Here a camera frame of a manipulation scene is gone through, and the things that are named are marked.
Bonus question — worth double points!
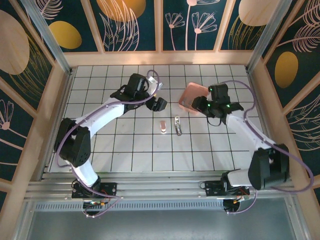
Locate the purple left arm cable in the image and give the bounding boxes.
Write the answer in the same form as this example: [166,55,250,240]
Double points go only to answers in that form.
[55,69,161,219]

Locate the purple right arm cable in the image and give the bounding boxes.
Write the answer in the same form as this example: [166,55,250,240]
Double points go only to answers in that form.
[219,79,315,215]

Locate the aluminium frame post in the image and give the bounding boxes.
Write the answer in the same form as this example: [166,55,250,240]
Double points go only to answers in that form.
[19,0,74,75]
[246,0,293,74]

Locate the silver metal stapler magazine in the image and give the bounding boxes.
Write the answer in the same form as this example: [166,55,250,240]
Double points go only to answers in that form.
[173,115,184,136]

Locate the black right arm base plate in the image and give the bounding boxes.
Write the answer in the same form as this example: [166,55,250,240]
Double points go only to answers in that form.
[201,180,251,198]

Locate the pink plastic tray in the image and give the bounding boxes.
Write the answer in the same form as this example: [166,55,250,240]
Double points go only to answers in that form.
[177,82,210,117]

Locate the black electronics board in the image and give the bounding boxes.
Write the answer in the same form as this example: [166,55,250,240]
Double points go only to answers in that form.
[82,199,108,210]

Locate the aluminium mounting rail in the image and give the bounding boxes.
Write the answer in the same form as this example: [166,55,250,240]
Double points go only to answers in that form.
[23,169,297,201]

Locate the grey slotted cable duct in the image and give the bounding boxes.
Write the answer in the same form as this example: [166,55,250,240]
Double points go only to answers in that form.
[34,201,292,212]

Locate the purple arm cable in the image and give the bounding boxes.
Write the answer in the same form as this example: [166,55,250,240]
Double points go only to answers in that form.
[55,69,161,219]
[219,79,315,215]

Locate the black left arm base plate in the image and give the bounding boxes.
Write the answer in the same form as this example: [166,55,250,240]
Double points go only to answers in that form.
[71,181,118,200]

